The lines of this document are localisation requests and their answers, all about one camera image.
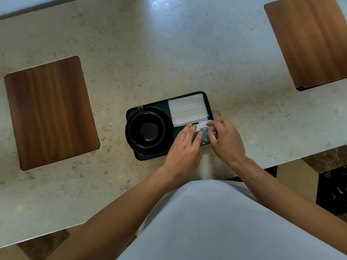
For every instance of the person's left hand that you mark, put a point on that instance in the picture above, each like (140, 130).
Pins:
(183, 154)

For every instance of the person's right hand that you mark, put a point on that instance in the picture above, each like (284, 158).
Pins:
(230, 143)

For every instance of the person's left thumb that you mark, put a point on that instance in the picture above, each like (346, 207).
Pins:
(198, 139)

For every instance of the person's right thumb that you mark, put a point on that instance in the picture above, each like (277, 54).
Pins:
(213, 142)

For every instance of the grey sachet packet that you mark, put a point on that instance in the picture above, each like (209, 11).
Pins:
(205, 134)

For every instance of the white sachet packet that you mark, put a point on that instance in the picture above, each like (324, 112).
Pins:
(203, 125)

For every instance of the person's right forearm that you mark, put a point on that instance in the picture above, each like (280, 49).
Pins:
(287, 200)

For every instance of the person's left forearm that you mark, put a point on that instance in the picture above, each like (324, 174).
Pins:
(122, 213)

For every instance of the black saucer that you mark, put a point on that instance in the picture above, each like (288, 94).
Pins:
(168, 132)

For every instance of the white paper napkin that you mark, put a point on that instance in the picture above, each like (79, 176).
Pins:
(188, 109)

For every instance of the dark green rectangular tray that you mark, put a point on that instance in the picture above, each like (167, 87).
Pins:
(162, 105)

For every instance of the black cup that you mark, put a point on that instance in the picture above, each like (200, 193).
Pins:
(147, 129)

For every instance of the white garment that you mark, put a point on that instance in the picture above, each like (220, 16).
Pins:
(222, 224)

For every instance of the brown wooden board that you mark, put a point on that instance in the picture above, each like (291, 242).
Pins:
(51, 113)
(311, 40)

